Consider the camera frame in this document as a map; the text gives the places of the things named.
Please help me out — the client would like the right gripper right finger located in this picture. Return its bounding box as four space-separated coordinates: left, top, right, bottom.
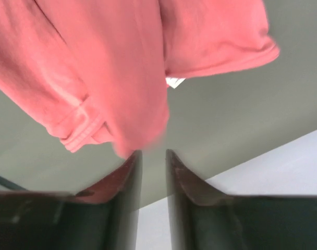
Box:
166 149 317 250

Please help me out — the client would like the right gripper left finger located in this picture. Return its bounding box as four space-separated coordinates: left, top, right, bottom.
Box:
0 151 142 249

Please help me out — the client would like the pink t shirt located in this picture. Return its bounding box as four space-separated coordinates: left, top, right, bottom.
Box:
0 1 279 158

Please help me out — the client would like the aluminium frame rail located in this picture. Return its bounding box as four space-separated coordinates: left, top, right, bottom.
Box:
0 176 27 191

